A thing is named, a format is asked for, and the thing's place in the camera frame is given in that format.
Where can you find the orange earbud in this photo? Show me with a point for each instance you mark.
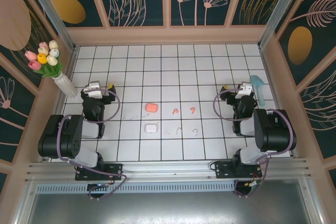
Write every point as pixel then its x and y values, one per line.
pixel 193 109
pixel 175 110

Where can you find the orange earbud charging case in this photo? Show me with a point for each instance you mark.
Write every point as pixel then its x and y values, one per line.
pixel 151 107

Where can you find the white earbud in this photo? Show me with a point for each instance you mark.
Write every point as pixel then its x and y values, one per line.
pixel 179 130
pixel 195 131

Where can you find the white earbud charging case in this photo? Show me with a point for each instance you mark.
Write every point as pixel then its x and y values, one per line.
pixel 151 128

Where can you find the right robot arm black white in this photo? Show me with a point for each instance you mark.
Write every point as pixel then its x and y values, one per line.
pixel 275 132

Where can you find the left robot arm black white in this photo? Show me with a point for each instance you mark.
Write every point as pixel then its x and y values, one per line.
pixel 63 140

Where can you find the light blue toy shovel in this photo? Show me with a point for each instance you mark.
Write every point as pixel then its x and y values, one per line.
pixel 256 81

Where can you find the white ribbed vase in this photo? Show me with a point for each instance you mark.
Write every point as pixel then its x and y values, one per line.
pixel 65 86

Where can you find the artificial tulip bouquet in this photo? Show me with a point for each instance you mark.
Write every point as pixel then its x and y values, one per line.
pixel 43 57

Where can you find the grey metal sheet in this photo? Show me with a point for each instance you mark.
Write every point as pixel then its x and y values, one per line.
pixel 168 208

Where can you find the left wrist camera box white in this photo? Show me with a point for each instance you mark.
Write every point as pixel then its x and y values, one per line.
pixel 94 90

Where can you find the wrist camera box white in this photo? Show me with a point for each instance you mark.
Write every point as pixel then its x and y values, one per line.
pixel 94 90
pixel 244 91

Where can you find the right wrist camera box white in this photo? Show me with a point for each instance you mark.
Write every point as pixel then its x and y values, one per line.
pixel 244 91

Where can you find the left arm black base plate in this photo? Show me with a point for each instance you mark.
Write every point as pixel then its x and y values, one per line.
pixel 115 170

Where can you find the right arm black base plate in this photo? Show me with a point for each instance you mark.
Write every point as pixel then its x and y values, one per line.
pixel 223 171

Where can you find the aluminium frame post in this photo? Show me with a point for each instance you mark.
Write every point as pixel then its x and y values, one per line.
pixel 55 16
pixel 281 9

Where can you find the aluminium mounting rail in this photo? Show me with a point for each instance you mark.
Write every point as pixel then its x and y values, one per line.
pixel 168 171

